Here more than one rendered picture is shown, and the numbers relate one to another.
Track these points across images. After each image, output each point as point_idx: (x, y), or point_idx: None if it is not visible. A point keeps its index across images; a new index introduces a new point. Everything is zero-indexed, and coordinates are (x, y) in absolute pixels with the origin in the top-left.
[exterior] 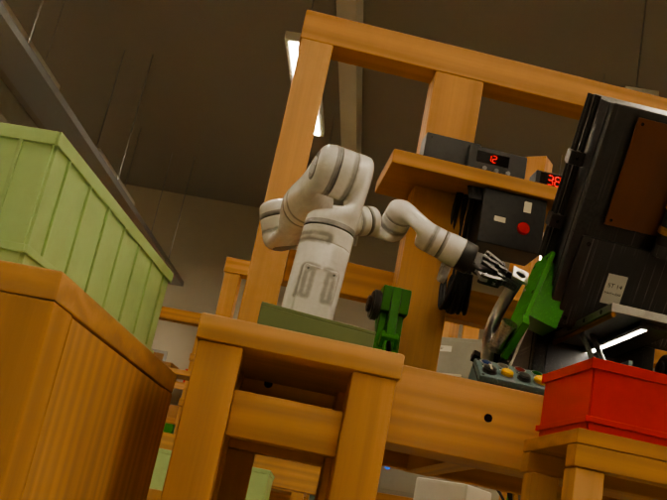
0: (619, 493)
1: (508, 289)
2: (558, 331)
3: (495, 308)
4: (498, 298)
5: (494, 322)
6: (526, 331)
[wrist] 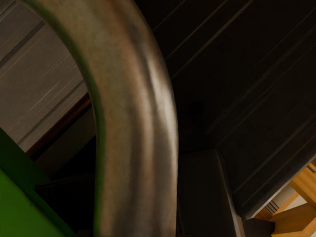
0: None
1: (97, 227)
2: (87, 134)
3: (86, 57)
4: (131, 115)
5: (14, 0)
6: (204, 9)
